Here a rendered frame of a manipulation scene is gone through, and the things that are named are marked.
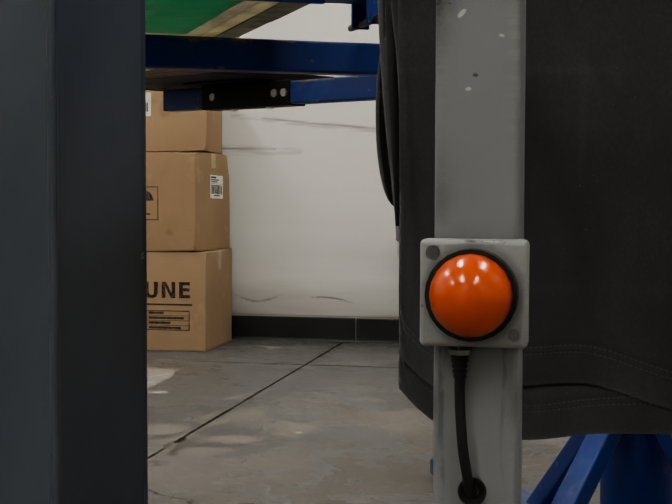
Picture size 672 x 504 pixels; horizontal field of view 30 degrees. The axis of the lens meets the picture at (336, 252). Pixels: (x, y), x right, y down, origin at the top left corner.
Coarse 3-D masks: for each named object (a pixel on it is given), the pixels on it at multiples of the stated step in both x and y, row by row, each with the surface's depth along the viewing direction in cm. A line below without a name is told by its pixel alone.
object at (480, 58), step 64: (448, 0) 58; (512, 0) 58; (448, 64) 58; (512, 64) 58; (448, 128) 59; (512, 128) 58; (448, 192) 59; (512, 192) 58; (512, 256) 57; (512, 320) 57; (448, 384) 59; (512, 384) 59; (448, 448) 59; (512, 448) 59
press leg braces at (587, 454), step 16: (576, 448) 235; (592, 448) 206; (608, 448) 207; (560, 464) 241; (576, 464) 205; (592, 464) 204; (544, 480) 247; (560, 480) 242; (576, 480) 203; (592, 480) 204; (544, 496) 248; (560, 496) 202; (576, 496) 201
